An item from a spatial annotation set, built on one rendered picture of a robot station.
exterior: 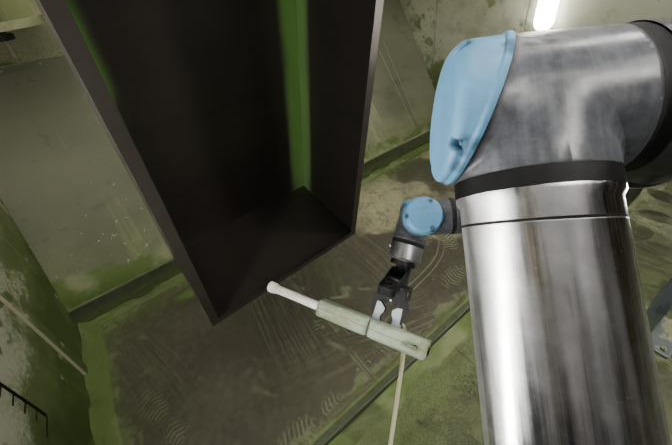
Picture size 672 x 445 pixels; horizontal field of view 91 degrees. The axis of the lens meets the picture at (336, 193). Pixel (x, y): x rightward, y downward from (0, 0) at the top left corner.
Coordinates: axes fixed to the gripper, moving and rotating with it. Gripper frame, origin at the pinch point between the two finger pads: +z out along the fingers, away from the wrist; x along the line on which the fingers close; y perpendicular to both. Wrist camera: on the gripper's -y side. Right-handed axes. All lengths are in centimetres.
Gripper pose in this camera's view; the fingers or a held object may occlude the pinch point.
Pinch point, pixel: (382, 334)
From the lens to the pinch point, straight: 96.6
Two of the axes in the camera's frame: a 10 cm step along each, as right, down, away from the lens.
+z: -2.9, 9.5, -1.5
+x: -8.8, -2.0, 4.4
